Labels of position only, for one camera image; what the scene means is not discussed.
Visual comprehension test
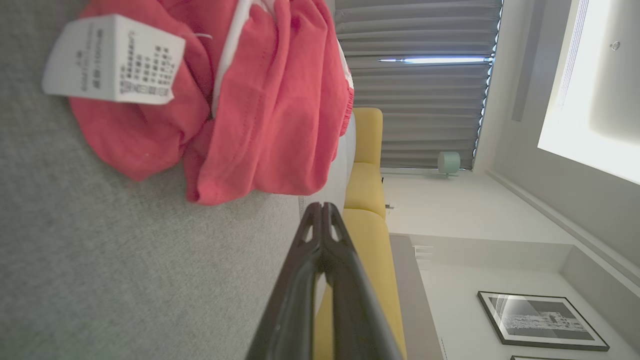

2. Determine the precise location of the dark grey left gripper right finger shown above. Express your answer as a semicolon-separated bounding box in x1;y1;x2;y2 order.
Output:
321;202;403;360

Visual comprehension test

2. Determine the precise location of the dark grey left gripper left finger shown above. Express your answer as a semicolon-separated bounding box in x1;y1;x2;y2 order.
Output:
245;202;323;360

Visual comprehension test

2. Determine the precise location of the red basketball jersey white trim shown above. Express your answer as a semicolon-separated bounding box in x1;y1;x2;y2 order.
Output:
42;0;355;206

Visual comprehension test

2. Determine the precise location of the yellow sofa back cushion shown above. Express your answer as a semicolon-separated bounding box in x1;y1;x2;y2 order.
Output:
352;107;384;168
344;162;387;221
312;209;407;360

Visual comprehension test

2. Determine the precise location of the large grey fabric sofa ottoman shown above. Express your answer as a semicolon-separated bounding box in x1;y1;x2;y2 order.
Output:
0;0;307;360

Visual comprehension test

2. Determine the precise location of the mint green table lamp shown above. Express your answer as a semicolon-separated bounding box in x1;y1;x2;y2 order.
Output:
437;151;461;179

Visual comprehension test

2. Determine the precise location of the grey pleated curtain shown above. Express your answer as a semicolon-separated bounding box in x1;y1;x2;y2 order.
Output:
334;0;503;171

